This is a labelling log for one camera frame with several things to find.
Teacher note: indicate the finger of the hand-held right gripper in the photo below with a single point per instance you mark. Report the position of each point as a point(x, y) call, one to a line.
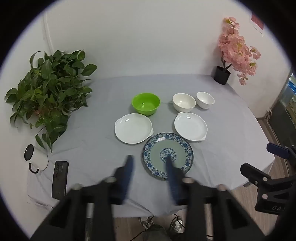
point(278, 151)
point(254, 174)

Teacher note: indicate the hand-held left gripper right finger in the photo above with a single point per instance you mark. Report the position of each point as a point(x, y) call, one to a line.
point(171, 176)

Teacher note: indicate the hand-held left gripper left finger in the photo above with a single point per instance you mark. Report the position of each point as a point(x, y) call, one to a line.
point(128, 172)

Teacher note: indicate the blue patterned plate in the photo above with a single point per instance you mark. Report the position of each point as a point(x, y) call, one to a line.
point(182, 153)

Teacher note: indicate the green plastic bowl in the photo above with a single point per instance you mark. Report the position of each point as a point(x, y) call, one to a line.
point(146, 104)

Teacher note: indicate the large white bowl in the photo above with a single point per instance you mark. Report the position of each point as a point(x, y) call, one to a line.
point(184, 103)

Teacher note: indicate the glass door cabinet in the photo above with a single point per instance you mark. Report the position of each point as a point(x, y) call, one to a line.
point(283, 115)

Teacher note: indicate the grey sneaker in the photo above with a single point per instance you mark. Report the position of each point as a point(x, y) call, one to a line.
point(177, 224)
point(145, 223)

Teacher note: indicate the grey tablecloth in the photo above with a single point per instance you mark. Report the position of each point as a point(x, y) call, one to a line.
point(231, 129)

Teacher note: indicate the black smartphone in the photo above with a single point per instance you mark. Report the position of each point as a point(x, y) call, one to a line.
point(60, 179)

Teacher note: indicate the small white bowl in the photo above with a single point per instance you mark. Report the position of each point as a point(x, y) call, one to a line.
point(205, 100)

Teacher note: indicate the white enamel mug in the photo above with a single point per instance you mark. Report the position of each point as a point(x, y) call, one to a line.
point(38, 158)

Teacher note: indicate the pink artificial blossom tree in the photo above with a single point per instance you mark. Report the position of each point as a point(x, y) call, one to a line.
point(233, 51)

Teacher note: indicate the green potted plant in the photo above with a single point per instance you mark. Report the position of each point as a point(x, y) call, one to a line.
point(46, 92)

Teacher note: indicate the red wall notice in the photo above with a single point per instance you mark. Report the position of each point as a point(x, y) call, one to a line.
point(257, 22)

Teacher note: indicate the white wall conduit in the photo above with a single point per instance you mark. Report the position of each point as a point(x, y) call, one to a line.
point(48, 34)

